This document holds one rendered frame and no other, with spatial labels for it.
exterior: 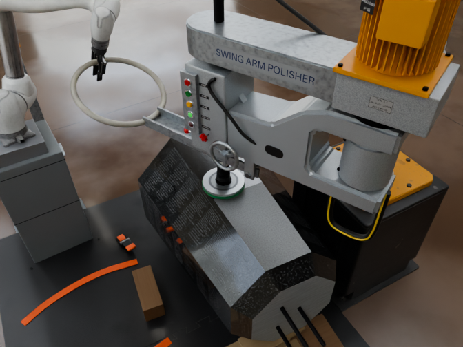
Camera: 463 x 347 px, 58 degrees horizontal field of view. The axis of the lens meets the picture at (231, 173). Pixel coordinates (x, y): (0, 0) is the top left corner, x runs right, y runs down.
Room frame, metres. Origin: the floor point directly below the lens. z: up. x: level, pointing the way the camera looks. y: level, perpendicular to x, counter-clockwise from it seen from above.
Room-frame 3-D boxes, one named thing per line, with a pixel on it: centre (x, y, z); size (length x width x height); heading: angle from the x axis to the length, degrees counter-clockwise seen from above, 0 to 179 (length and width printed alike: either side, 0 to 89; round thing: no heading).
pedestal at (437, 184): (1.75, -0.78, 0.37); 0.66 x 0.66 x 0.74; 28
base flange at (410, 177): (1.75, -0.78, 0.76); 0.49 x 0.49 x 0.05; 28
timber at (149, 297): (1.41, 0.51, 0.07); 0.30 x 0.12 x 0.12; 22
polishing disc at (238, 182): (1.55, 0.04, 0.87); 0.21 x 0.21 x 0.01
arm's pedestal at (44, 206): (1.95, 1.26, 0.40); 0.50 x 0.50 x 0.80; 32
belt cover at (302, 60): (1.34, -0.25, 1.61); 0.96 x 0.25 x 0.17; 55
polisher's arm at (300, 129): (1.31, -0.27, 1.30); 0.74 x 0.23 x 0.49; 55
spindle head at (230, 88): (1.50, -0.02, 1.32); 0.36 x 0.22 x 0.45; 55
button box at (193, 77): (1.49, 0.16, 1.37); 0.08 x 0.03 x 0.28; 55
